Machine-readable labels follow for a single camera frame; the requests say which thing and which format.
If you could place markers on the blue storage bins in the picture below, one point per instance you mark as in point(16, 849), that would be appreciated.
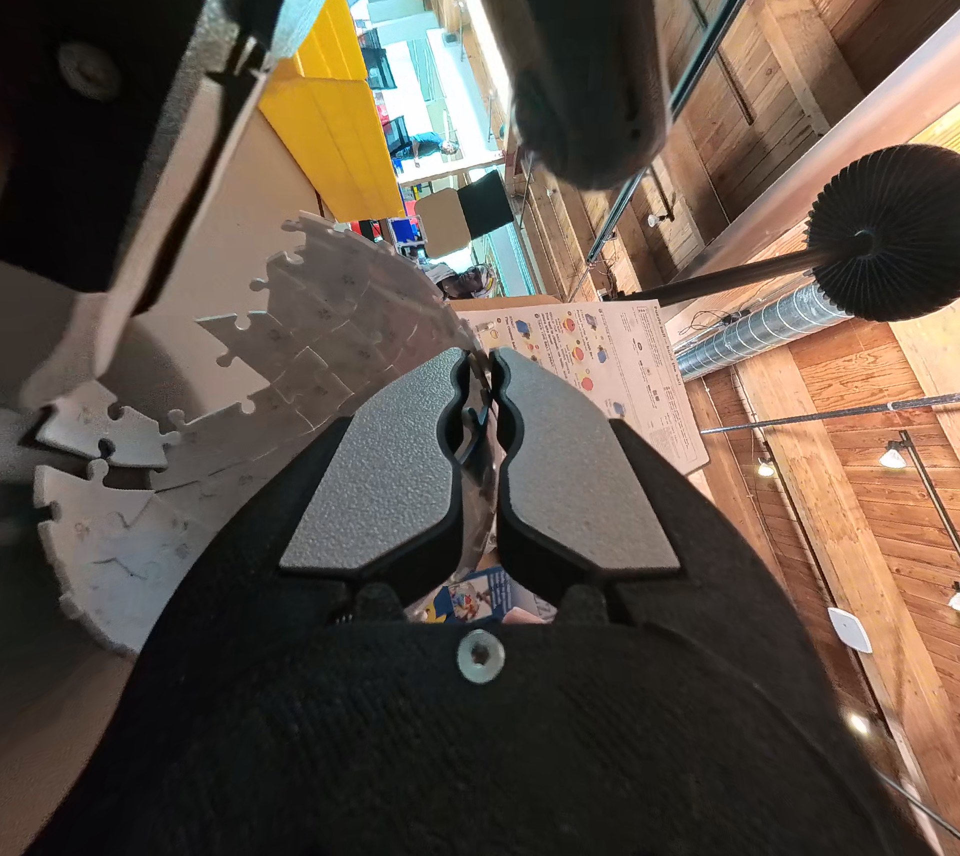
point(405, 230)

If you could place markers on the partly built puzzle ball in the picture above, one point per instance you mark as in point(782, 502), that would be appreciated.
point(337, 316)

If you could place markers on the metal ceiling rail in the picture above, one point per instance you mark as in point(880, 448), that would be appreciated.
point(712, 46)

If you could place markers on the silver ventilation duct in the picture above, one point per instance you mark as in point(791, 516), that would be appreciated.
point(765, 331)

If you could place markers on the black square panel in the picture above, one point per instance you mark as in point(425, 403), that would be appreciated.
point(486, 203)

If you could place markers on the yellow plastic bin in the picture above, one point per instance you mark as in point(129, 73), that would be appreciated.
point(337, 136)

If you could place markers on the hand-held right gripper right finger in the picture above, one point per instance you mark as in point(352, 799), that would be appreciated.
point(585, 496)

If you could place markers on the black table lamp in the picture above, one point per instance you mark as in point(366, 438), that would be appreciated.
point(885, 233)

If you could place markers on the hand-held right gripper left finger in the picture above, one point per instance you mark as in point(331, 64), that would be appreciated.
point(375, 496)

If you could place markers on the thin steel tension rod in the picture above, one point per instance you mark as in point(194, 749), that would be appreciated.
point(825, 415)
point(919, 800)

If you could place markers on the white instruction sheet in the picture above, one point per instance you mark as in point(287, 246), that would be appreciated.
point(637, 376)

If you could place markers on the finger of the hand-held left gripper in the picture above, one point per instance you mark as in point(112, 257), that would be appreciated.
point(67, 361)
point(187, 218)

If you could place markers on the tan square panel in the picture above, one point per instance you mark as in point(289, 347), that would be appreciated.
point(442, 222)

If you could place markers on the ceiling track light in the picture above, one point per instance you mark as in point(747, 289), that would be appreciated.
point(892, 455)
point(765, 467)
point(859, 722)
point(652, 220)

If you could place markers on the white ceiling device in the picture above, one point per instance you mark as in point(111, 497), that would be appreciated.
point(849, 629)

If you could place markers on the colourful puzzle box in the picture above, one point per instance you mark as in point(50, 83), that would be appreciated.
point(480, 601)

